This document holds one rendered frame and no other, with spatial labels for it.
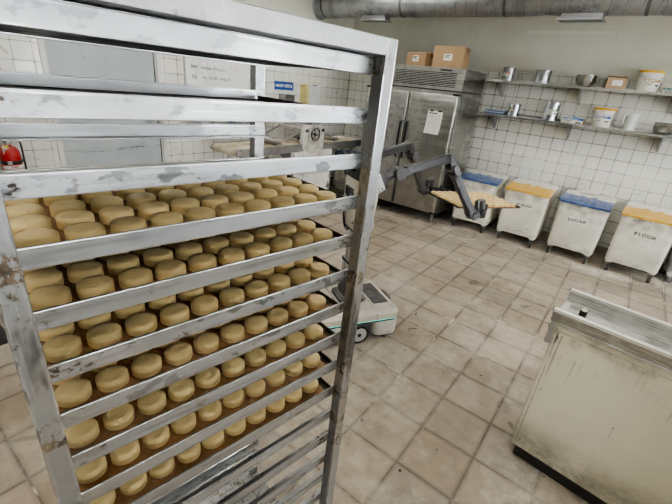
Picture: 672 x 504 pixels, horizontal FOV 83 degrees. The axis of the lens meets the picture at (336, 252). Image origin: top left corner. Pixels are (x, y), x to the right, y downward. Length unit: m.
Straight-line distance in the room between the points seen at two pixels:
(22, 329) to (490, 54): 6.11
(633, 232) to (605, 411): 3.52
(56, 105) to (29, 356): 0.31
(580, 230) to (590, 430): 3.55
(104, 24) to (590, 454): 2.29
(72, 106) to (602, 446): 2.23
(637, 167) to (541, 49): 1.90
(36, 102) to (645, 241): 5.38
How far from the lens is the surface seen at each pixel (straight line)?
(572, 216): 5.44
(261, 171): 0.67
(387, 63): 0.80
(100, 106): 0.57
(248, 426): 1.04
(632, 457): 2.26
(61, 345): 0.73
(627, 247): 5.50
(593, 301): 2.27
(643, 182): 6.01
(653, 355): 2.01
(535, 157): 6.09
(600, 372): 2.07
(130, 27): 0.58
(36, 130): 0.99
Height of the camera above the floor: 1.74
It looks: 24 degrees down
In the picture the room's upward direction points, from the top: 6 degrees clockwise
